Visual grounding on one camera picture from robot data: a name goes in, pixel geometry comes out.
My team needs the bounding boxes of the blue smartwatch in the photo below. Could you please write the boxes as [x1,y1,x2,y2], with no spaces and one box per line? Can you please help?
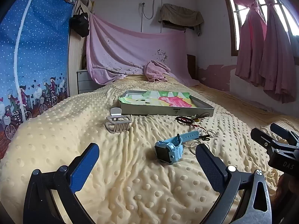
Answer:
[154,131,200,165]

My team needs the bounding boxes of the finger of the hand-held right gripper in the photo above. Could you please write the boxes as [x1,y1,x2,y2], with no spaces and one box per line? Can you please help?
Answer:
[250,127,282,156]
[270,123,299,148]

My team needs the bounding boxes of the brown hair tie with beads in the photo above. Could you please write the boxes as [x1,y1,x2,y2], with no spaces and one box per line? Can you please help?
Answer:
[190,112,211,122]

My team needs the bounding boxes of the grey shallow tray box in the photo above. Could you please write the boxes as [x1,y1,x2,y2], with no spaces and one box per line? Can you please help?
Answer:
[118,90,215,117]

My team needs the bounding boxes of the blue dotted printed curtain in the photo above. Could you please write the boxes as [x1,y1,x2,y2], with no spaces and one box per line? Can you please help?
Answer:
[0,0,78,155]

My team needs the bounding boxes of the brown wall board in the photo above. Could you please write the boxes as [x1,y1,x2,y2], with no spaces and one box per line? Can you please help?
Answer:
[187,54,197,80]

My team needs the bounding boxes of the pink hanging sheet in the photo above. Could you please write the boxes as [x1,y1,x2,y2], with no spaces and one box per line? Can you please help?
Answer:
[86,14,200,87]

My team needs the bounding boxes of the pink towel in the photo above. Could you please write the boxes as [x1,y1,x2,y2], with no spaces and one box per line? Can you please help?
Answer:
[144,60,172,83]

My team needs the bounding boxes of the white drawer cabinet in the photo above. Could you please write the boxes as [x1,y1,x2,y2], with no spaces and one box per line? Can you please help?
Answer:
[77,69,104,94]

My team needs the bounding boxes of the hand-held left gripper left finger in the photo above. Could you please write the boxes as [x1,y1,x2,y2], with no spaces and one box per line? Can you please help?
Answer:
[23,143,100,224]

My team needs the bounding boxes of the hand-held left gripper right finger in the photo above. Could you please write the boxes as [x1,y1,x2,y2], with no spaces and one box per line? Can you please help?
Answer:
[195,143,274,224]

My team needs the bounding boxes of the light wooden wardrobe panel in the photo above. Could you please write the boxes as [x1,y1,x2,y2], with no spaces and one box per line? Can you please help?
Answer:
[68,0,94,98]

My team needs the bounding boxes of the black bag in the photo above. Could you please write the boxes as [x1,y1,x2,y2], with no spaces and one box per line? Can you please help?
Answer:
[70,5,90,38]

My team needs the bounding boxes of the beige hair claw clip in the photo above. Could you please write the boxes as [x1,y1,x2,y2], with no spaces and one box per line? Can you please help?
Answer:
[104,107,132,133]

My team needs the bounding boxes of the olive hanging cloth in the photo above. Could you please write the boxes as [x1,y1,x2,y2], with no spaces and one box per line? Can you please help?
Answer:
[158,3,205,37]

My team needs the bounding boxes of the window with brown frame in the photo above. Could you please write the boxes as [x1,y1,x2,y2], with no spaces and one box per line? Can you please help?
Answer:
[220,0,299,57]

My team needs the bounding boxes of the thin wire hoop earrings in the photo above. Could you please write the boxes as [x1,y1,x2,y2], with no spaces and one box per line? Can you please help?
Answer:
[189,139,204,154]

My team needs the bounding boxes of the black power cable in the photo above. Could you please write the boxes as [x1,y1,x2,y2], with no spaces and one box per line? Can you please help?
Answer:
[139,0,155,32]

